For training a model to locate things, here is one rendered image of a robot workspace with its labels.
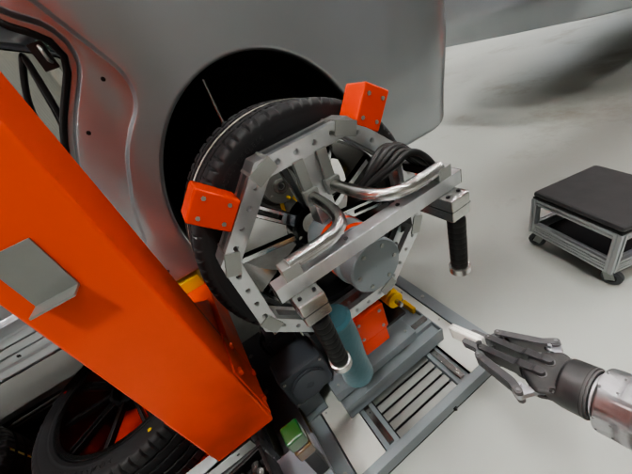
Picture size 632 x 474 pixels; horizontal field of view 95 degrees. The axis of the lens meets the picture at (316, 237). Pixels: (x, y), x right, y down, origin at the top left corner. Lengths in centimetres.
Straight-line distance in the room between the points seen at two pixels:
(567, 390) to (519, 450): 79
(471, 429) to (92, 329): 120
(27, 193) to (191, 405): 49
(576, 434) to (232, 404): 110
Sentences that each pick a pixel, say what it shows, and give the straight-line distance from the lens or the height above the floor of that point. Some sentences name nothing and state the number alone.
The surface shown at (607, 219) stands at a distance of 162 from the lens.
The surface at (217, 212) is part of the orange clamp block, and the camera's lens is 59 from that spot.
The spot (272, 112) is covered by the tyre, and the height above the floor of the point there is 117.
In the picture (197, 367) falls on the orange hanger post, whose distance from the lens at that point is 69.
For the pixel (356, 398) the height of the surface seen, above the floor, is 15.
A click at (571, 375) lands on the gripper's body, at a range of 58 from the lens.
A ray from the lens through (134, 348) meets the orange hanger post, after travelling 63.
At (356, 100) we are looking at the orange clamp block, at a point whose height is 113.
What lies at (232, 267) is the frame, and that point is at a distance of 64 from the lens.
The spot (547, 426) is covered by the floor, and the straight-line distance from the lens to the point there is 140.
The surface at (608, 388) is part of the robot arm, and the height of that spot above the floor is 80.
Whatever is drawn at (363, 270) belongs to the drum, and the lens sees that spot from 61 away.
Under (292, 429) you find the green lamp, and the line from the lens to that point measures 71.
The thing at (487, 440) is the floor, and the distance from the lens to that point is 135.
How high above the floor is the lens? 127
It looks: 33 degrees down
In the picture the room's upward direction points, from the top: 22 degrees counter-clockwise
